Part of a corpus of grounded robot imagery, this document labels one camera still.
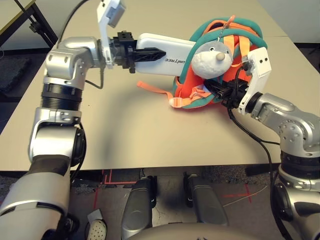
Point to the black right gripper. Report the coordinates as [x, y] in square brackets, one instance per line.
[232, 96]

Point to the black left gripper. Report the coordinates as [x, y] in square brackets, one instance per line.
[122, 53]

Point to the white Unitree pencil case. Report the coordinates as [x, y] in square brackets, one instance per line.
[160, 41]

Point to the teal and orange backpack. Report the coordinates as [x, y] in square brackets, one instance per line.
[205, 41]

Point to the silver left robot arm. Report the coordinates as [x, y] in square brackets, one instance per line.
[62, 65]

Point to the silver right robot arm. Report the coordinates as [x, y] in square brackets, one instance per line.
[287, 117]

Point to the black-framed side table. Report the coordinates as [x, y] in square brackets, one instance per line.
[37, 18]

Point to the dark grey floor mat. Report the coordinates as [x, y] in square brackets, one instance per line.
[12, 72]

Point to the grey left robot leg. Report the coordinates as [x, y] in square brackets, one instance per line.
[138, 205]

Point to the grey robot torso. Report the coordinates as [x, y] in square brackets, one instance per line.
[187, 233]

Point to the white perforated clog shoe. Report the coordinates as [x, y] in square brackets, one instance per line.
[98, 231]

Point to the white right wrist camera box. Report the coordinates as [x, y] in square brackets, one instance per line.
[260, 65]

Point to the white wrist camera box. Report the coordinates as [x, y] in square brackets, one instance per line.
[103, 30]
[260, 65]

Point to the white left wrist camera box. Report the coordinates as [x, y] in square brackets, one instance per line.
[103, 30]

